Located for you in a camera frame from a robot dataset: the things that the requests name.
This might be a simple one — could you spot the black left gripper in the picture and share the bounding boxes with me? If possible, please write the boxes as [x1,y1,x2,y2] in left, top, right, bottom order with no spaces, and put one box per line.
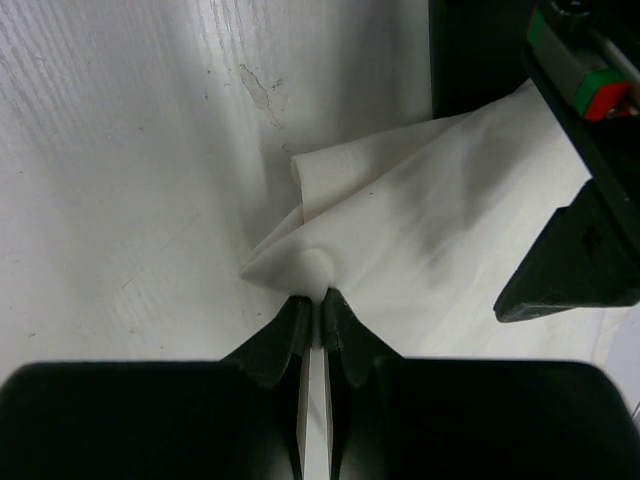
[429,1,639,203]

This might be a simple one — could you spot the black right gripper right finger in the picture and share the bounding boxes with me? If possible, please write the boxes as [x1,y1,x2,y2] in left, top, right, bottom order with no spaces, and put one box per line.
[322,289,639,479]

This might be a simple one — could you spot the white t-shirt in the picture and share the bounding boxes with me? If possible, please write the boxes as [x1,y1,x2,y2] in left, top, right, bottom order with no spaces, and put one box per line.
[239,77,640,411]

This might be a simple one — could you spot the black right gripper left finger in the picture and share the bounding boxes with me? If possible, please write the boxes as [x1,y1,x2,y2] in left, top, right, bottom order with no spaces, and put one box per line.
[1,297,312,479]

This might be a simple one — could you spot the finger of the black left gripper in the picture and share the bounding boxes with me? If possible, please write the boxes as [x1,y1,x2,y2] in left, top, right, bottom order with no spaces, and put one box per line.
[493,180,639,323]

